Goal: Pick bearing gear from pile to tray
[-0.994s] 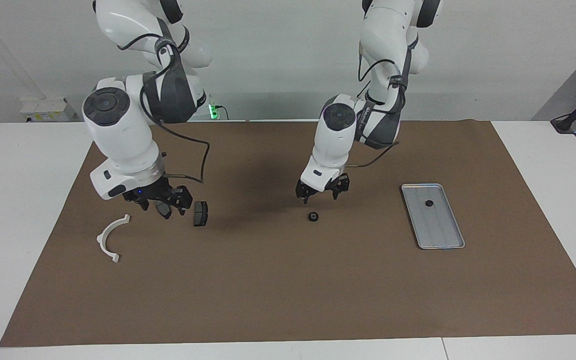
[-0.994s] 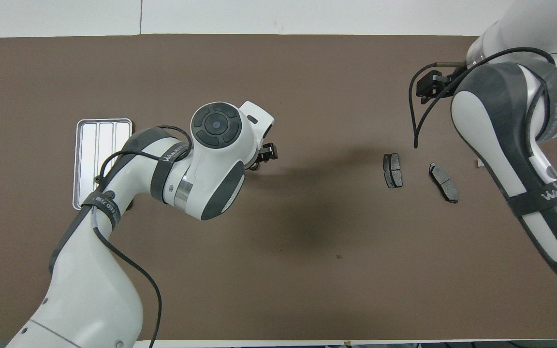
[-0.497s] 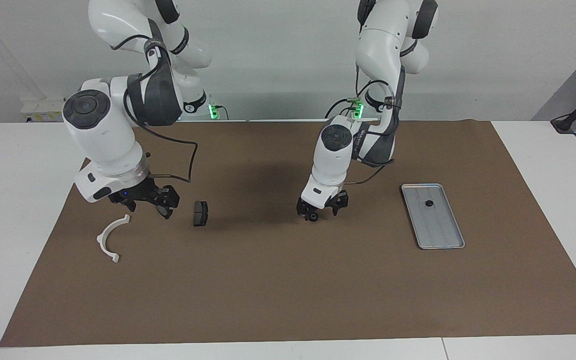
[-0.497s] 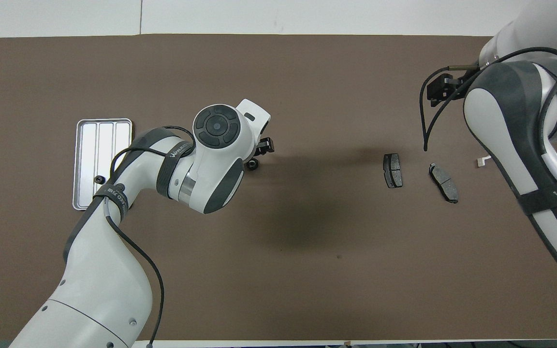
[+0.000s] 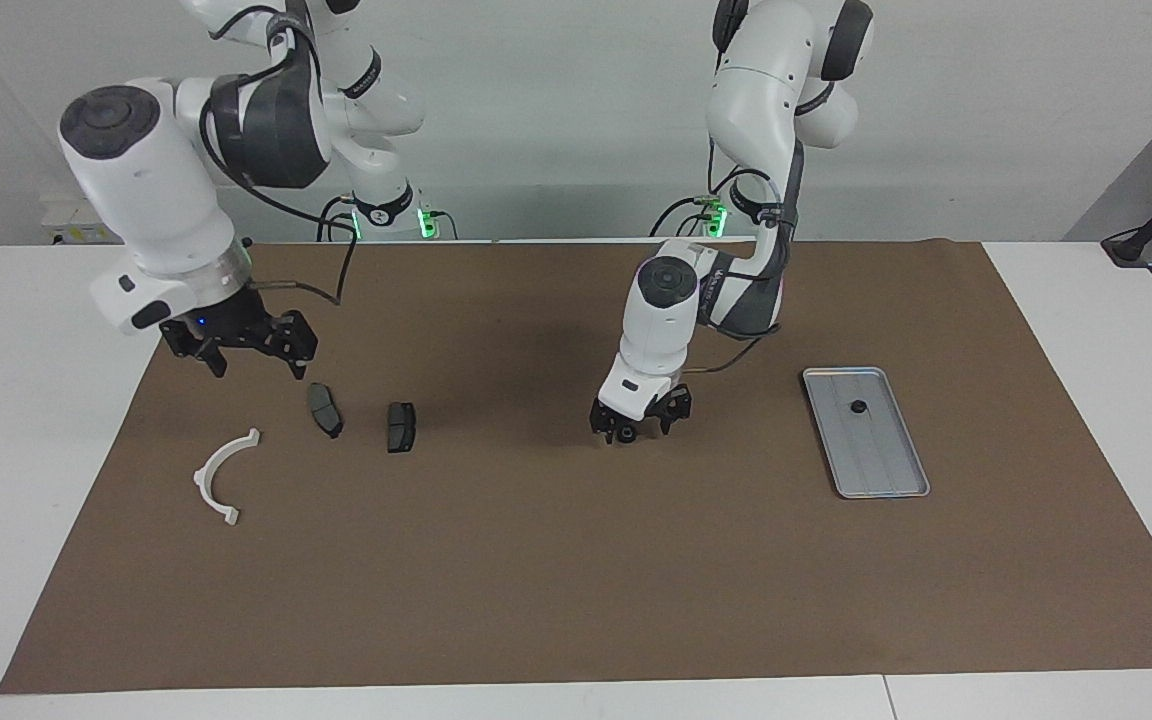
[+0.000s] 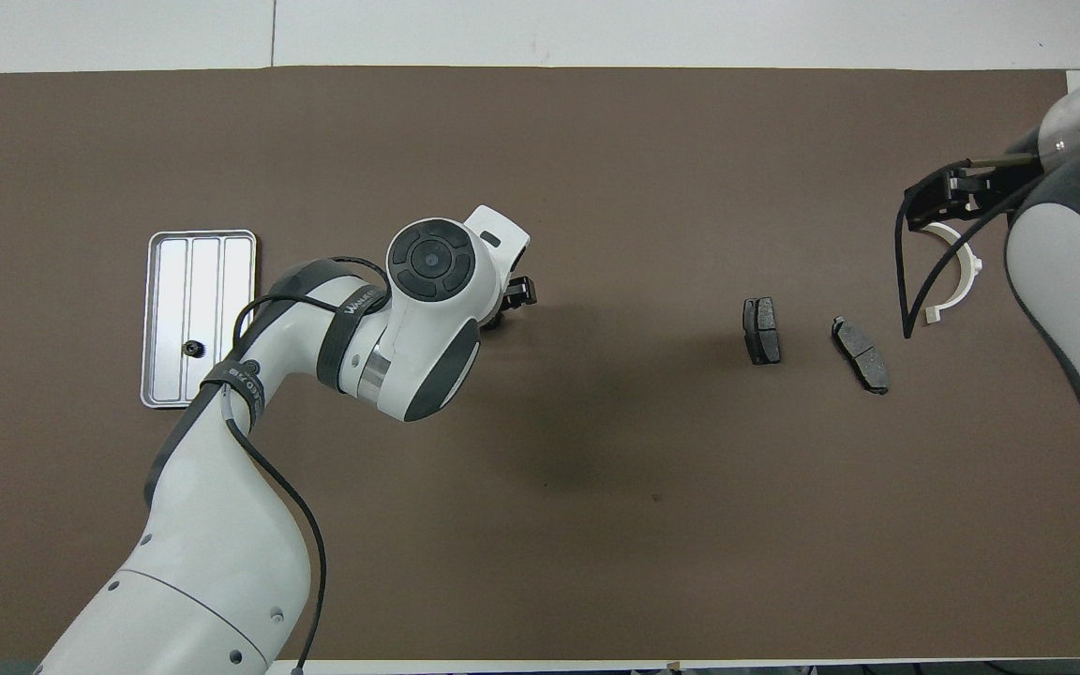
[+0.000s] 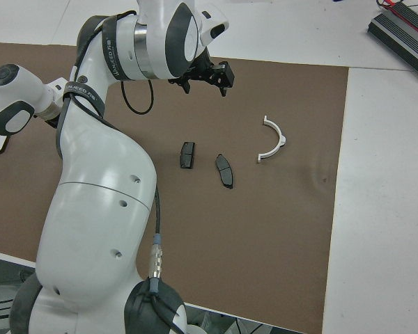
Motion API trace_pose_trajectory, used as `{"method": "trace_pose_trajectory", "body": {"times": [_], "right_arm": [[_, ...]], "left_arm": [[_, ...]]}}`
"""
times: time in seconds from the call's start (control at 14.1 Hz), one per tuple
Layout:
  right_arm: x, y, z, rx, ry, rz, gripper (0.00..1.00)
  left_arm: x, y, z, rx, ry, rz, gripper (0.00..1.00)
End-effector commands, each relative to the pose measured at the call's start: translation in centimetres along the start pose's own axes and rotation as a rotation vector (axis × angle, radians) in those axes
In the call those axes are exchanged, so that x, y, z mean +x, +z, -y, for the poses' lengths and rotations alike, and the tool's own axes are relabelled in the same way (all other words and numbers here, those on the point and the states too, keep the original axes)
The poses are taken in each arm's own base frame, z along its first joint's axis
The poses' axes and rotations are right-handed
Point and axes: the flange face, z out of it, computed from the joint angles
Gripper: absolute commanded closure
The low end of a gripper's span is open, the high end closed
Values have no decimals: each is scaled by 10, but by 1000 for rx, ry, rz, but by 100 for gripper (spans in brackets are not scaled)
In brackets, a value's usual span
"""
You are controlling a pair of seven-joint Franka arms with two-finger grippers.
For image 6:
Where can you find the long dark brake pad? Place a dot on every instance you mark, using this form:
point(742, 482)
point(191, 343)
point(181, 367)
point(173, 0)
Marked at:
point(863, 356)

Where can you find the brown table mat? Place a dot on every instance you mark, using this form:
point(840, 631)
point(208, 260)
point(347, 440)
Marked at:
point(643, 487)

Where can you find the silver metal tray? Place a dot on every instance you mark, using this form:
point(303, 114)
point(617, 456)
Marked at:
point(170, 309)

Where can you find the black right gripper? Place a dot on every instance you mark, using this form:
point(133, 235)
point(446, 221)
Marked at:
point(967, 192)

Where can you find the short dark brake pad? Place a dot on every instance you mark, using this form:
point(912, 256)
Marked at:
point(765, 328)

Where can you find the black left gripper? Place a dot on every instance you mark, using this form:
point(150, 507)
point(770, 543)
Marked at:
point(519, 292)

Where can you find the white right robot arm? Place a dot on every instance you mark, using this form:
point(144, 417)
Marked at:
point(1065, 281)

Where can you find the small black bearing gear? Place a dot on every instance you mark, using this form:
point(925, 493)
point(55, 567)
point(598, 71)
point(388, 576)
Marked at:
point(193, 349)

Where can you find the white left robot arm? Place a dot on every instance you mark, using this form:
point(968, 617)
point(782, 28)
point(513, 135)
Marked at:
point(221, 525)

